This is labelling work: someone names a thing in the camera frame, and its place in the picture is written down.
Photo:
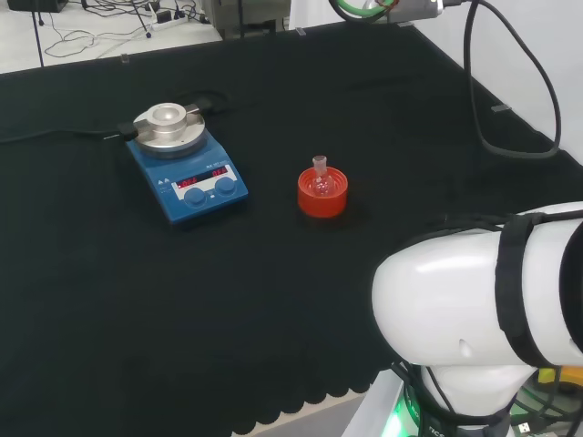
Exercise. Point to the grey equipment cabinet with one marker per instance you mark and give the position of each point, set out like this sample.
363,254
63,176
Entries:
246,16

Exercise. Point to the black bench cloth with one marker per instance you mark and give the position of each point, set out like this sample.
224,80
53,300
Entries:
136,318

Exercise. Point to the white power strip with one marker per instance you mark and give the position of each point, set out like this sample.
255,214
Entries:
175,20

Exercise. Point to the heater with blue base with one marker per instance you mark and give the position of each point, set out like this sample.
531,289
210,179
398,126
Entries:
200,205

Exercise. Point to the clear round-bottom flask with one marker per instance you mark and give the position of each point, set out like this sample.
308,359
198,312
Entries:
322,182

